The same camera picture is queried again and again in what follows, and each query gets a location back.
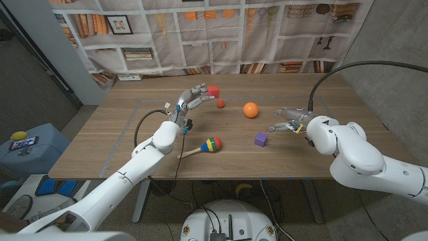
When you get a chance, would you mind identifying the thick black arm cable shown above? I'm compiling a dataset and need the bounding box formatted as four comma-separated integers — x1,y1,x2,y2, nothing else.
307,60,428,112
133,108,172,149

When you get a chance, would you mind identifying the grey sneaker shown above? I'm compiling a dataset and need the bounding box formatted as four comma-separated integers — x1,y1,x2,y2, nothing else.
28,197,78,224
6,194,34,220

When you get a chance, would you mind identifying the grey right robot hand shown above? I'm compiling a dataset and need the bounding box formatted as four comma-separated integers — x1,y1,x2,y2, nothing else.
267,106,314,134

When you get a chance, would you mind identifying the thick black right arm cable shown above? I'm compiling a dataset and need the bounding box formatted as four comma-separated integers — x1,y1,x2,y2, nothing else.
307,60,428,112

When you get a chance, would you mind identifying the striped wooden maraca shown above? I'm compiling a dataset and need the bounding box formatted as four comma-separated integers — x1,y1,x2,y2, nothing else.
177,137,223,160

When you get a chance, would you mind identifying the yellow banana toy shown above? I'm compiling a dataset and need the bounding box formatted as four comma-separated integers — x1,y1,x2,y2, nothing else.
235,183,254,197

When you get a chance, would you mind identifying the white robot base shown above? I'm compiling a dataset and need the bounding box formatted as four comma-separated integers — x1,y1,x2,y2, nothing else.
180,199,278,241

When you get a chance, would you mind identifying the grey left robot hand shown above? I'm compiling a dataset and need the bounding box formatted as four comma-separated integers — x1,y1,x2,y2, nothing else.
169,83,217,128

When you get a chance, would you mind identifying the blue-grey ottoman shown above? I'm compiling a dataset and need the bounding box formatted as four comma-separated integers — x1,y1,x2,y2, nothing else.
0,123,71,179

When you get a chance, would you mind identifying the red magnetic cube block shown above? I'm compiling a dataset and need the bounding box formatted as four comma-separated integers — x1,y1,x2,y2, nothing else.
206,85,221,99

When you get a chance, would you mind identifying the purple magnetic cube block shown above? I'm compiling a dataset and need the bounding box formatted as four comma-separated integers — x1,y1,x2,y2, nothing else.
254,132,268,148

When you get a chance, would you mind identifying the orange ball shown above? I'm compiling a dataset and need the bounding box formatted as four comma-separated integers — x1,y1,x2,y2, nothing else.
243,102,259,119

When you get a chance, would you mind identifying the printed bookshelf backdrop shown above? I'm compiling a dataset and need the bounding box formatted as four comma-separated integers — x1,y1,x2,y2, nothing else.
48,0,375,78

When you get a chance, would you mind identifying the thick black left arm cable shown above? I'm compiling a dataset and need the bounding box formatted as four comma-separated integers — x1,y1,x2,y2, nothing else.
133,108,172,149

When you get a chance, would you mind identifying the grey table leg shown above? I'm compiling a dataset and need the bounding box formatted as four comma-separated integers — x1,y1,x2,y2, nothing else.
302,179,325,224

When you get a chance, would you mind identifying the white power strip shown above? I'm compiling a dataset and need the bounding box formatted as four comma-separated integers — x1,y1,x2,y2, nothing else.
117,74,144,82

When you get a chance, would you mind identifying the black floor fan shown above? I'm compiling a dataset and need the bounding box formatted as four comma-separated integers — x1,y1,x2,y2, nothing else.
149,179,177,197

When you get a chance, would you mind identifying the white table leg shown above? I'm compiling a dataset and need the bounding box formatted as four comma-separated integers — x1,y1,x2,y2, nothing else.
132,179,150,224

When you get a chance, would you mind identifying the white robot torso edge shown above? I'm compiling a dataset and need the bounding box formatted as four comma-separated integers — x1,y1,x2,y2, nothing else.
0,231,136,241

